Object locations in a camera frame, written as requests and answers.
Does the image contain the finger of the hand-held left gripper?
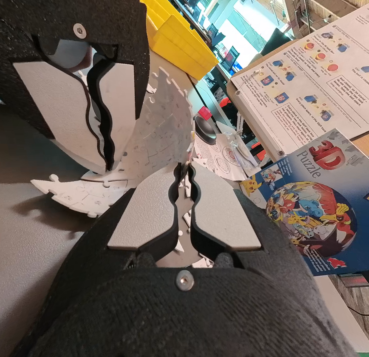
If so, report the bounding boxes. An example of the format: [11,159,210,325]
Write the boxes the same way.
[12,60,108,175]
[86,59,136,171]

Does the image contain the blue printed puzzle box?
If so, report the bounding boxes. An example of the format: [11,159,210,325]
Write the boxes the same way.
[239,128,369,277]

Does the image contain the white instruction leaflet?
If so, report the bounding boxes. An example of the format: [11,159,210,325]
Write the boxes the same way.
[192,132,254,182]

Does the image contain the yellow plastic bin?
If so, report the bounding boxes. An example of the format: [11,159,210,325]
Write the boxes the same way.
[138,0,219,81]

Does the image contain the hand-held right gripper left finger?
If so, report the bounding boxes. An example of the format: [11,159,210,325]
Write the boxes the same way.
[107,162,183,260]

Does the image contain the clear plastic parts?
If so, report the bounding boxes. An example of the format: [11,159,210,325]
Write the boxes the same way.
[229,132,258,167]

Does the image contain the white puzzle strip section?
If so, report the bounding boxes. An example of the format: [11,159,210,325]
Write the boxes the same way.
[30,174,136,218]

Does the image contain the black monitor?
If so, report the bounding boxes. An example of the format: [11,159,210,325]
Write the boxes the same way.
[261,27,292,56]

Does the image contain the black round ball stand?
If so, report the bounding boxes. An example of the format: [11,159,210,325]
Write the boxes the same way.
[194,115,217,144]

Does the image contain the scattered white puzzle pieces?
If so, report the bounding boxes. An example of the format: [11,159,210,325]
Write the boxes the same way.
[73,70,215,269]

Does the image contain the instruction sheet board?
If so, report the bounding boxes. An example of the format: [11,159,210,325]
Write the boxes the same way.
[226,4,369,162]

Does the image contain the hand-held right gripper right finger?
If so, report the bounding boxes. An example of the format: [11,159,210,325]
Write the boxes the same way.
[187,161,262,262]

